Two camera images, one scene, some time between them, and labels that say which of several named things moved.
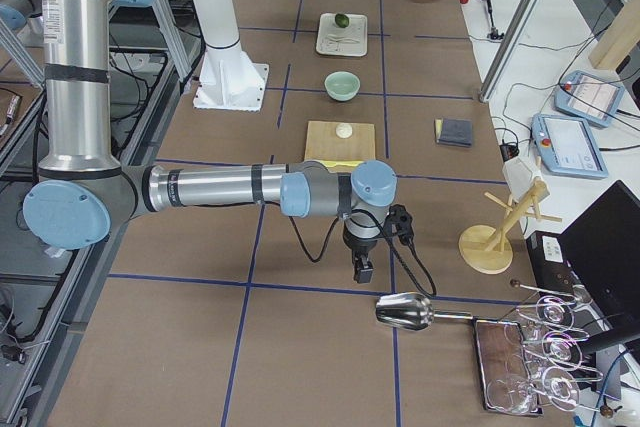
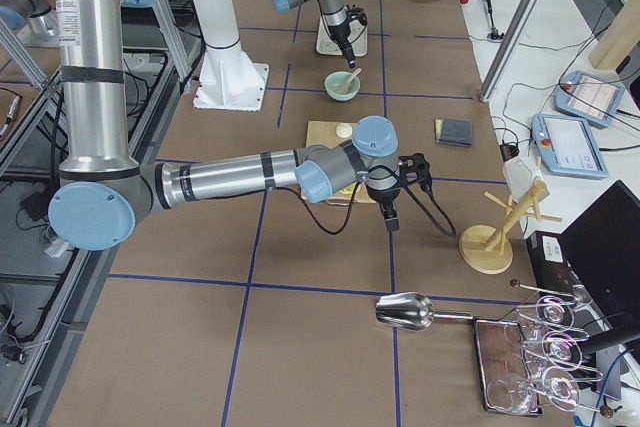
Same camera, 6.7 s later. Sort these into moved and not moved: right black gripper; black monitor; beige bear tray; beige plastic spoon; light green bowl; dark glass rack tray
Moved: right black gripper; beige plastic spoon
Not moved: beige bear tray; light green bowl; dark glass rack tray; black monitor
